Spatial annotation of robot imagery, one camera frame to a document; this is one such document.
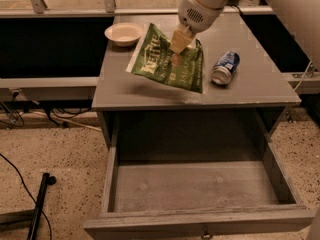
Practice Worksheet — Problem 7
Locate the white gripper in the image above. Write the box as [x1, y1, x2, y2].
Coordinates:
[170, 0, 224, 54]

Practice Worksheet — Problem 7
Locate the green jalapeno chip bag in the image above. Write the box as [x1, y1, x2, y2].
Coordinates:
[126, 23, 204, 93]

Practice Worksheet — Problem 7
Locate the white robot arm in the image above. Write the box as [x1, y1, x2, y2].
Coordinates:
[170, 0, 320, 68]

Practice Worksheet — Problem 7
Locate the open grey top drawer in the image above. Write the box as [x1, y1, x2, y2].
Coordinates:
[84, 126, 314, 240]

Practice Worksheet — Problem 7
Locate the grey wooden cabinet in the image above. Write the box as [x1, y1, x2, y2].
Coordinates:
[93, 13, 300, 153]

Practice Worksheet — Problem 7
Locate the blue soda can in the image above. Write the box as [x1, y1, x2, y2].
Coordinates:
[212, 51, 240, 85]

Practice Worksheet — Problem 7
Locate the white ceramic bowl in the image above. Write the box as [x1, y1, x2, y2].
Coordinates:
[104, 23, 144, 47]

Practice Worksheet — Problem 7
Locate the black stand leg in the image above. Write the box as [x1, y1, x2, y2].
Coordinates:
[0, 173, 56, 240]

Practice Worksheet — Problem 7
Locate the white hanging cable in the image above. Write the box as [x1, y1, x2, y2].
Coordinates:
[293, 60, 316, 92]

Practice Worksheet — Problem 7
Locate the metal railing frame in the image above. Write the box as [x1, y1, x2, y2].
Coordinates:
[1, 0, 319, 101]

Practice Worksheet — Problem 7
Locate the cable bundle under rail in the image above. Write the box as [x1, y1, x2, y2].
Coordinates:
[0, 89, 101, 132]

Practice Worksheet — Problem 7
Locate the black floor cable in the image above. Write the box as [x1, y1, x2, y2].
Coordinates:
[0, 153, 53, 240]

